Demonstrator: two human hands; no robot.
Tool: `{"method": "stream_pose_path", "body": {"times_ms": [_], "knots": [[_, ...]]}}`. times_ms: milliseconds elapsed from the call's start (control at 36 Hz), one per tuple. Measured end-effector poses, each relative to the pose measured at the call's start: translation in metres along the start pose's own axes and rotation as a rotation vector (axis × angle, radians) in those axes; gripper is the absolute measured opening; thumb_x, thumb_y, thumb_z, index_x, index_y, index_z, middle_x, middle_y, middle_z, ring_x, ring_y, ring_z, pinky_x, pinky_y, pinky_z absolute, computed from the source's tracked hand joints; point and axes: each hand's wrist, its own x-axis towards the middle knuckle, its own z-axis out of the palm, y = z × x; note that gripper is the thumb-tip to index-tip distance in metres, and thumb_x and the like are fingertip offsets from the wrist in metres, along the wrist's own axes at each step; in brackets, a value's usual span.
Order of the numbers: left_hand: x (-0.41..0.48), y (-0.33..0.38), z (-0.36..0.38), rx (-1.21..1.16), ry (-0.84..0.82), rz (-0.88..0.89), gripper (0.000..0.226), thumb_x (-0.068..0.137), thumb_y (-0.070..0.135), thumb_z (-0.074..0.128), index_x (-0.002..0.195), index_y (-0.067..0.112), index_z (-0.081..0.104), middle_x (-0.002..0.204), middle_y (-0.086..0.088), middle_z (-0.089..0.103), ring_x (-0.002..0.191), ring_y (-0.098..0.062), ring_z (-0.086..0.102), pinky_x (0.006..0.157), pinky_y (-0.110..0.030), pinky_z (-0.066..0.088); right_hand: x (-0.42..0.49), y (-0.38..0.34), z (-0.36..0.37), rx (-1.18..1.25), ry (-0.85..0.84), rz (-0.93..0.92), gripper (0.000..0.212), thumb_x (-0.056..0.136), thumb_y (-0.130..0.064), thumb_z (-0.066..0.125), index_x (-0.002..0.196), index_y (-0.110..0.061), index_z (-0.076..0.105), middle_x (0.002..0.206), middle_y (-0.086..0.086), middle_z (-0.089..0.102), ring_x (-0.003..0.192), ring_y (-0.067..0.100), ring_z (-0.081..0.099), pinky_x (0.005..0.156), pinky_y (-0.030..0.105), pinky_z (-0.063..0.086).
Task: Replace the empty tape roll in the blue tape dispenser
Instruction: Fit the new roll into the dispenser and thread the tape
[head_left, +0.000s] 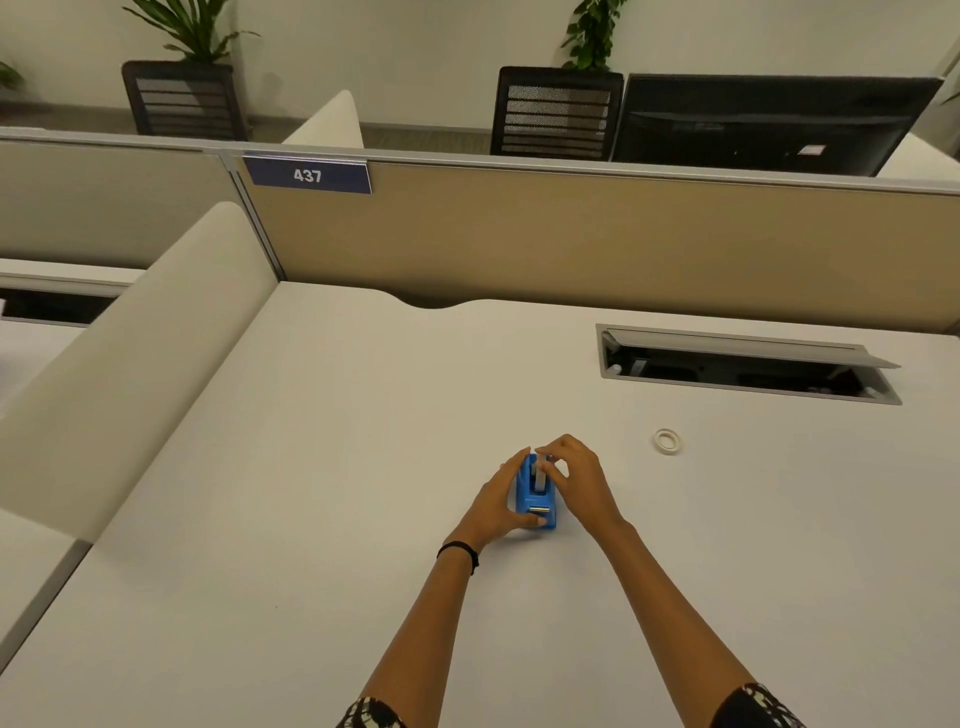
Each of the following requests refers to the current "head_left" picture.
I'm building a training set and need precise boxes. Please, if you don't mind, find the person's left hand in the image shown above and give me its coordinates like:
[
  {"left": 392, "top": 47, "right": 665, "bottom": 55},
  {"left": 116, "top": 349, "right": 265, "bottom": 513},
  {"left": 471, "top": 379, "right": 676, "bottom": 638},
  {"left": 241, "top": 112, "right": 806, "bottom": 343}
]
[{"left": 450, "top": 447, "right": 550, "bottom": 555}]

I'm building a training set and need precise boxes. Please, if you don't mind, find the person's right hand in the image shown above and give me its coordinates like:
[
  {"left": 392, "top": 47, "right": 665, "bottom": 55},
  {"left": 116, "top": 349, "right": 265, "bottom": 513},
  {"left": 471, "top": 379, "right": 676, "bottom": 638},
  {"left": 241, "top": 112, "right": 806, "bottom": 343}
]
[{"left": 534, "top": 433, "right": 628, "bottom": 534}]

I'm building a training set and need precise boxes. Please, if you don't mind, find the blue tape dispenser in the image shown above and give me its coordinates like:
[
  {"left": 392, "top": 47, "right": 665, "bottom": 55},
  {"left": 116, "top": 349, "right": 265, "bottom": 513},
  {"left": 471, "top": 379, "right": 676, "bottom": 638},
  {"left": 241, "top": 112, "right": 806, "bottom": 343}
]
[{"left": 511, "top": 452, "right": 562, "bottom": 532}]

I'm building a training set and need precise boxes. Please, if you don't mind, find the person's right forearm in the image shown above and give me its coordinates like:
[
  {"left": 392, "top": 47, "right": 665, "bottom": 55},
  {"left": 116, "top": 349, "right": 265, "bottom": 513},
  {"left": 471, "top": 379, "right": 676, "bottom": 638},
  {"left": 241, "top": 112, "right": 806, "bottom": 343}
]
[{"left": 591, "top": 517, "right": 760, "bottom": 714}]

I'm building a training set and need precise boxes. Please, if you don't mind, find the person's left forearm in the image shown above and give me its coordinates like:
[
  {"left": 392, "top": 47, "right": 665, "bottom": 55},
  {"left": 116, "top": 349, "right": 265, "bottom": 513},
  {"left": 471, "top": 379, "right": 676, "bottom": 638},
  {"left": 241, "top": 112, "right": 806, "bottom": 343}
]
[{"left": 358, "top": 541, "right": 481, "bottom": 721}]

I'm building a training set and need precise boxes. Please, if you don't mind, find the black wrist band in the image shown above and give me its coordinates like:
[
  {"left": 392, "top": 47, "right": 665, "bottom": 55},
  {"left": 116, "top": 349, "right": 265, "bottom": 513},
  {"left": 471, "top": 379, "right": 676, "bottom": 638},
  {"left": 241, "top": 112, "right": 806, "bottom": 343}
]
[{"left": 436, "top": 541, "right": 480, "bottom": 577}]

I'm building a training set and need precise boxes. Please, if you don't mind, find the beige desk partition panel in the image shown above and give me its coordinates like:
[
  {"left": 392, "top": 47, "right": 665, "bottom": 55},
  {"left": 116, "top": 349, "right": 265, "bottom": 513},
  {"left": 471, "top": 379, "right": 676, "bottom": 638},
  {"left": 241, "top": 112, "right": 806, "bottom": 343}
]
[{"left": 0, "top": 127, "right": 960, "bottom": 336}]

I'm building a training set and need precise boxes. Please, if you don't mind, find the patterned left sleeve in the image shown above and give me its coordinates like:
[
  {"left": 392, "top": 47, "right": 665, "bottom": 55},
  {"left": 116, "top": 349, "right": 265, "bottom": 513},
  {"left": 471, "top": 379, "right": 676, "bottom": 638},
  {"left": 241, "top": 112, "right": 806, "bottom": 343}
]
[{"left": 335, "top": 696, "right": 408, "bottom": 728}]

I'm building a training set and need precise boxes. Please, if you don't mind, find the patterned sleeve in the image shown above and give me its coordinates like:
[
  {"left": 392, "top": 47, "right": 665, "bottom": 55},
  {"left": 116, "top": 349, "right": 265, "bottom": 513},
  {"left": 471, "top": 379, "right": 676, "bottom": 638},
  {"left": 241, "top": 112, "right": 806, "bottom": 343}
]
[
  {"left": 708, "top": 682, "right": 807, "bottom": 728},
  {"left": 335, "top": 696, "right": 408, "bottom": 728}
]

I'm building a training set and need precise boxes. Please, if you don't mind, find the patterned right sleeve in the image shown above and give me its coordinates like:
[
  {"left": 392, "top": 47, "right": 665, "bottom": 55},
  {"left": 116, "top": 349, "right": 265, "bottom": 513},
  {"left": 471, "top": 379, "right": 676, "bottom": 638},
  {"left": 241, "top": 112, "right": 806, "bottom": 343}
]
[{"left": 708, "top": 682, "right": 807, "bottom": 728}]

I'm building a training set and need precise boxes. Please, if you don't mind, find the black mesh office chair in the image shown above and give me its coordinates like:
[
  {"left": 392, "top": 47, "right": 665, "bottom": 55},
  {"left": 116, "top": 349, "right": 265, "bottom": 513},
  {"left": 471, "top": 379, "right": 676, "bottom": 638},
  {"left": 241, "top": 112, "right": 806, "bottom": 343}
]
[
  {"left": 121, "top": 60, "right": 250, "bottom": 143},
  {"left": 490, "top": 66, "right": 625, "bottom": 162}
]

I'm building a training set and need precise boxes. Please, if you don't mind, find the blue desk number sign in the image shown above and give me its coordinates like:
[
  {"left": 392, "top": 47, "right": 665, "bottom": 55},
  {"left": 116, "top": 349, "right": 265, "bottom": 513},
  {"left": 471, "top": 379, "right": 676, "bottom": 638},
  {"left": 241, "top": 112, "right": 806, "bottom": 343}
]
[{"left": 242, "top": 153, "right": 374, "bottom": 196}]

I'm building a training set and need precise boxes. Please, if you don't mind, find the black computer monitor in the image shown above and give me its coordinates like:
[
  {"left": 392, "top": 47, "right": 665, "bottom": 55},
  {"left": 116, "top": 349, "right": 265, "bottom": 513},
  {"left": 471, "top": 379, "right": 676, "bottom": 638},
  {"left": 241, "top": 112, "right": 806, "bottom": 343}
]
[{"left": 611, "top": 73, "right": 945, "bottom": 178}]

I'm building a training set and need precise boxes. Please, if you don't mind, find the white side divider panel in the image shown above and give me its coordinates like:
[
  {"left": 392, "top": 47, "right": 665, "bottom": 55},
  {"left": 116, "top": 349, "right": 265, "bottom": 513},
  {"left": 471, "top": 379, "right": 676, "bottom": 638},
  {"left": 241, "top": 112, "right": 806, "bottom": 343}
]
[{"left": 0, "top": 201, "right": 280, "bottom": 544}]

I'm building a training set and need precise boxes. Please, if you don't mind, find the green potted plant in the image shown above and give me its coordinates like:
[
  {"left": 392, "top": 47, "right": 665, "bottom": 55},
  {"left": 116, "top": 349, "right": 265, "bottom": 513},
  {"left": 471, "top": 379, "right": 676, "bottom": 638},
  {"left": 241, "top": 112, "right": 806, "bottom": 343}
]
[
  {"left": 561, "top": 0, "right": 631, "bottom": 73},
  {"left": 122, "top": 0, "right": 262, "bottom": 66}
]

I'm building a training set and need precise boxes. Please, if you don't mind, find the grey desk cable tray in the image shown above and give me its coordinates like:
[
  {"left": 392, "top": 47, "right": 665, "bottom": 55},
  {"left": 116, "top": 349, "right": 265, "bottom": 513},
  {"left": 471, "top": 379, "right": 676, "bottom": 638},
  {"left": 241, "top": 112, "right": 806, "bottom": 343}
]
[{"left": 596, "top": 323, "right": 903, "bottom": 407}]

